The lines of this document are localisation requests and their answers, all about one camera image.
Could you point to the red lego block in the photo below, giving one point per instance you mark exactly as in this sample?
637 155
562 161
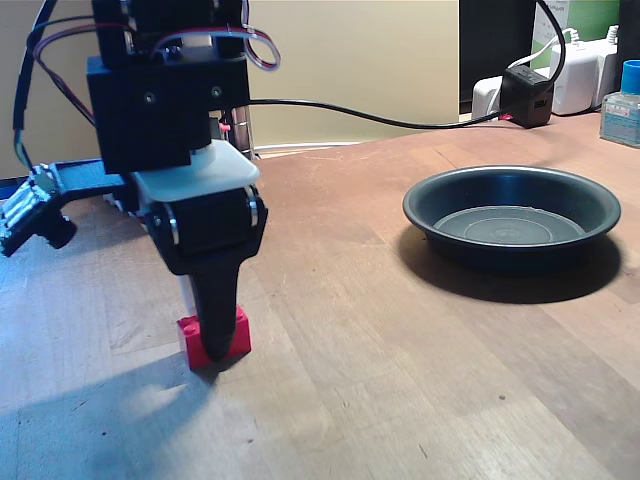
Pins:
242 332

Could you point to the large white charger block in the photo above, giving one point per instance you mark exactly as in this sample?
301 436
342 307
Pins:
575 80

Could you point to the narrow white charger block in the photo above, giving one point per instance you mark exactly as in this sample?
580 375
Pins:
610 70

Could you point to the chrome shelf pole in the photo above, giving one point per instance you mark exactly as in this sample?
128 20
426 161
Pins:
241 135

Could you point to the red and black clamp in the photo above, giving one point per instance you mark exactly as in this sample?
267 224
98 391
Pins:
225 128

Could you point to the blue strip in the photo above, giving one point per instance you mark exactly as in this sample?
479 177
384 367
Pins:
7 189

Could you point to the dark round metal pan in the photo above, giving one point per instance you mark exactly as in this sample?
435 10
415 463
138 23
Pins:
510 232

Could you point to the white power strip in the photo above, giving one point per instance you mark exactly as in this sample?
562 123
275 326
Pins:
485 97

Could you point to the black screen panel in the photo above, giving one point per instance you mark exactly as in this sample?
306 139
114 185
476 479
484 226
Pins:
490 40

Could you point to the black power cube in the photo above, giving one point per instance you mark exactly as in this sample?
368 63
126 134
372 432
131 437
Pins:
525 100

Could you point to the clear bottle with blue cap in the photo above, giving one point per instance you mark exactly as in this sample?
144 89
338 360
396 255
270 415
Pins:
620 117

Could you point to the green and white box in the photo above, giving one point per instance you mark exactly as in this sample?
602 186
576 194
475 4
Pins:
590 15

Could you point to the black gripper camera with mount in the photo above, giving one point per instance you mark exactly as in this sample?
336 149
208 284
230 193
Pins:
45 220

